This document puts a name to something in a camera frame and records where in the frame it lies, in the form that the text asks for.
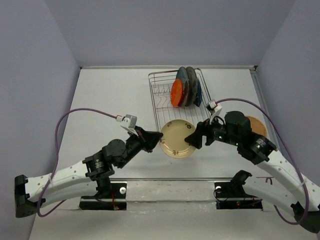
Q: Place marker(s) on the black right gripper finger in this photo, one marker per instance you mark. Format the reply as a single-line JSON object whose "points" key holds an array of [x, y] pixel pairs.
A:
{"points": [[196, 138], [209, 140]]}

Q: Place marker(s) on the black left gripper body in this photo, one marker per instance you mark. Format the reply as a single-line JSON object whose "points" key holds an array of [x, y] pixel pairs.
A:
{"points": [[134, 146]]}

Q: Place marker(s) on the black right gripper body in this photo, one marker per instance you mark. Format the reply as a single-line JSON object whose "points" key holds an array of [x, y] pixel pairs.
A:
{"points": [[220, 133]]}

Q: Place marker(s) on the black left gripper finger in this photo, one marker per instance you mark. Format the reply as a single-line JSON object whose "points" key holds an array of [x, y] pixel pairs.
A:
{"points": [[150, 142], [140, 131]]}

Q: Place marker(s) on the woven tan round plate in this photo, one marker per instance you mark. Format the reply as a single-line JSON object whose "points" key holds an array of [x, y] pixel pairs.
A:
{"points": [[257, 126]]}

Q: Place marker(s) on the cream floral plate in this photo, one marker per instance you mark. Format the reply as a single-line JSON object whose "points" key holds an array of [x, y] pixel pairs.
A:
{"points": [[173, 142]]}

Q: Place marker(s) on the dark blue leaf plate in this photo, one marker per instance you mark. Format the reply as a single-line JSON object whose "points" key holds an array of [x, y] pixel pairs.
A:
{"points": [[198, 99]]}

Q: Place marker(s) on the orange plate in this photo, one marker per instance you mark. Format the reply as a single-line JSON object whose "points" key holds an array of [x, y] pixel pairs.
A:
{"points": [[177, 93]]}

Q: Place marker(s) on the grey deer pattern plate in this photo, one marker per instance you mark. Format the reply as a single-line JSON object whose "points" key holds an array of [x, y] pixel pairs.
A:
{"points": [[193, 84]]}

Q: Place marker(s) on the teal blossom round plate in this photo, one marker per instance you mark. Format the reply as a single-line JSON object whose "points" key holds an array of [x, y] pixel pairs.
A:
{"points": [[183, 76]]}

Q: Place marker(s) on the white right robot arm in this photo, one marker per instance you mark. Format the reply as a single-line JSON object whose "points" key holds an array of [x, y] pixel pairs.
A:
{"points": [[299, 197]]}

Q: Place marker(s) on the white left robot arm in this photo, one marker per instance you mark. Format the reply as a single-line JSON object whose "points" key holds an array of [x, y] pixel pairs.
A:
{"points": [[31, 193]]}

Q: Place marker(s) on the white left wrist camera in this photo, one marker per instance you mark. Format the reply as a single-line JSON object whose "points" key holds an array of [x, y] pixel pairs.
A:
{"points": [[128, 123]]}

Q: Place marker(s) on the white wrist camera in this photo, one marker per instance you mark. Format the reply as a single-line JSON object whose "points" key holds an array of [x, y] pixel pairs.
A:
{"points": [[214, 108], [128, 123]]}

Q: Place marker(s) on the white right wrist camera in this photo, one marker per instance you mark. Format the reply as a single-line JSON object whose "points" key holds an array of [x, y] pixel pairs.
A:
{"points": [[214, 108]]}

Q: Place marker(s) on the wire metal dish rack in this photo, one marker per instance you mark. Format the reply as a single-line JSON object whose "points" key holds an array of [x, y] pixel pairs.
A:
{"points": [[160, 85]]}

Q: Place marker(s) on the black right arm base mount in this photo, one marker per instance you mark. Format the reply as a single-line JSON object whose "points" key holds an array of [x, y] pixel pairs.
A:
{"points": [[230, 195]]}

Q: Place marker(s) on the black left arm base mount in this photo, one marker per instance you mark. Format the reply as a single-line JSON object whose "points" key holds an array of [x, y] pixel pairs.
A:
{"points": [[114, 201]]}

